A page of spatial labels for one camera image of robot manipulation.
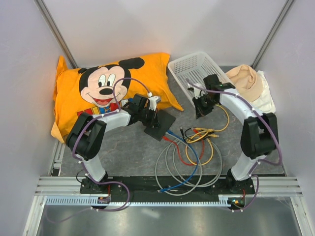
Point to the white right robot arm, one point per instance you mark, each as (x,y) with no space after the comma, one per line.
(259,136)

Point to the white crumpled cloth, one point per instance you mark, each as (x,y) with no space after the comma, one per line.
(265,102)

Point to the peach folded cloth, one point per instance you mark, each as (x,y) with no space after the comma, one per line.
(247,82)

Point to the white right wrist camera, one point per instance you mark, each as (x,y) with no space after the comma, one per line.
(198,93)

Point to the orange Mickey Mouse pillow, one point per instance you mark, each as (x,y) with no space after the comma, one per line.
(102,89)

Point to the white plastic mesh basket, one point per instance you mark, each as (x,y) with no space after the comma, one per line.
(194,67)

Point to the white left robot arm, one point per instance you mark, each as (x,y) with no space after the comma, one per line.
(87,134)

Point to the aluminium slotted rail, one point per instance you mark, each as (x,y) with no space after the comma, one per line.
(65,191)

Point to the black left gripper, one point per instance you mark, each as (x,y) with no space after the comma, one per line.
(154,119)

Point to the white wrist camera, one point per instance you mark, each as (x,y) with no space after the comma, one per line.
(153,102)
(198,93)

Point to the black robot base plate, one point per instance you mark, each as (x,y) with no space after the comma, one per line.
(145,189)

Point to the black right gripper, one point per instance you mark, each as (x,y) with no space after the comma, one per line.
(200,111)

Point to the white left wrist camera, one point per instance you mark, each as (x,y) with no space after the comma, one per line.
(153,102)

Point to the black network switch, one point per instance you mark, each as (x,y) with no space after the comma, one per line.
(163,121)

